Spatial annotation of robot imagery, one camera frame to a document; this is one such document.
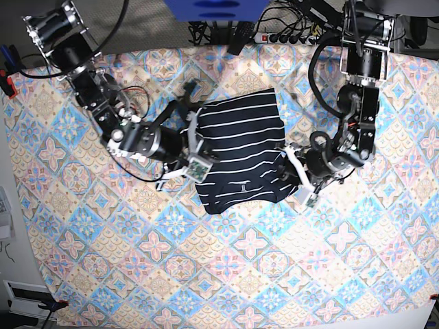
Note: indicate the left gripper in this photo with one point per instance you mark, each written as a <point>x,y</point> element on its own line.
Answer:
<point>319,165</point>

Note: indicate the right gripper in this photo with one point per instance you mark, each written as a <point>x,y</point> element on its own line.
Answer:
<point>166,144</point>

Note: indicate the navy white striped T-shirt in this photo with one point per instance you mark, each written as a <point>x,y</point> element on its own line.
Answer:
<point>245,134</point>

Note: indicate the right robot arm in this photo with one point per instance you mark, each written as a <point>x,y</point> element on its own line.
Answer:
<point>63,40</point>

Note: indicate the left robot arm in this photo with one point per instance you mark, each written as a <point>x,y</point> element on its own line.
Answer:
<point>364,38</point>

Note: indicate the colourful patterned tablecloth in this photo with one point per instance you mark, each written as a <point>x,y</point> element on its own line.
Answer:
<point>127,256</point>

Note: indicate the black remote control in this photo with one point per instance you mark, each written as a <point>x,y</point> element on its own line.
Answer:
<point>243,33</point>

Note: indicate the white power strip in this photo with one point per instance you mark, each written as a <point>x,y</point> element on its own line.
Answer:
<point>285,39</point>

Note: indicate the blue box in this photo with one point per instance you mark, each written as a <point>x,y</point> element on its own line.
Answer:
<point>216,10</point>

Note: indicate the red black clamp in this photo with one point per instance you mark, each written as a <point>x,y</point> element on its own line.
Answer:
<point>7,84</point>

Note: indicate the white box at left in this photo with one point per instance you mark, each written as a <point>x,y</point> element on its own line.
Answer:
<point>7,229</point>

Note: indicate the orange black front clamp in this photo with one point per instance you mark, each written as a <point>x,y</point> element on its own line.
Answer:
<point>52,305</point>

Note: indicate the white device at table edge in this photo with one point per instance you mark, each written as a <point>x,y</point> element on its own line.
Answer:
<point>26,298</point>

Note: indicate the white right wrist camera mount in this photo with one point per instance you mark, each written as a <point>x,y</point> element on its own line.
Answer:
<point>193,164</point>

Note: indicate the blue handled clamp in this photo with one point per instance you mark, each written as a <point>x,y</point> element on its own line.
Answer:
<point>13,61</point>

